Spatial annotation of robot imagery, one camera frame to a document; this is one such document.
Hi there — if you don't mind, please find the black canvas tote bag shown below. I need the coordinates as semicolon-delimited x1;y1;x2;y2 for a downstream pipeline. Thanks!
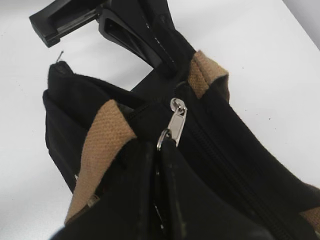
42;0;320;240

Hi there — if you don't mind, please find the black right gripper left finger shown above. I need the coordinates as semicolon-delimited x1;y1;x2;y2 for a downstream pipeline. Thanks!
52;139;160;240

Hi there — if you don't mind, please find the silver metal zipper pull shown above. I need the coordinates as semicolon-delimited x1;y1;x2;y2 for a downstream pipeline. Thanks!
156;98;188;151

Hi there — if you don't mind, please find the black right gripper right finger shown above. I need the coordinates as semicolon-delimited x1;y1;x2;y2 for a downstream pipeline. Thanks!
159;141;308;240

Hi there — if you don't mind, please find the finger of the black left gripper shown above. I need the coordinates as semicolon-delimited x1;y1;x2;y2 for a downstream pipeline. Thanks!
109;0;177;75

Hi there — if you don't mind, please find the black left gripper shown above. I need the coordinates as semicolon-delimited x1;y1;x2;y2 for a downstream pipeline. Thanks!
29;0;163;68

